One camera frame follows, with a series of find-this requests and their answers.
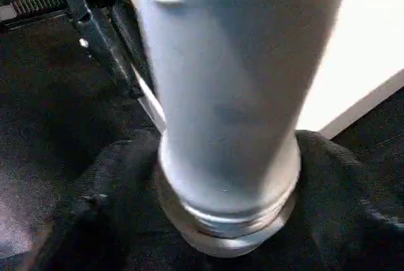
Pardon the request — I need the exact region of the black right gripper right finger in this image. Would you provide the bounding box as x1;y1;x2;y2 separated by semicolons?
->
268;128;404;271

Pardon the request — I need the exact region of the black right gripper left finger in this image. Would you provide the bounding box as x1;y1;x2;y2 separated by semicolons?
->
30;136;196;271

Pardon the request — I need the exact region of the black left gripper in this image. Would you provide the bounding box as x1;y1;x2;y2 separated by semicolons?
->
58;0;146;100

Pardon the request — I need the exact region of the white plastic table leg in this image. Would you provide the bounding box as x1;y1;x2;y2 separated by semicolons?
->
118;0;360;240

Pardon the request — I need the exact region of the white plastic table top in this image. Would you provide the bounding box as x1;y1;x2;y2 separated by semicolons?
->
134;0;404;258

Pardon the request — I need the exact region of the black plastic mat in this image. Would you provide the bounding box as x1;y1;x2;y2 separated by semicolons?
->
0;0;404;271

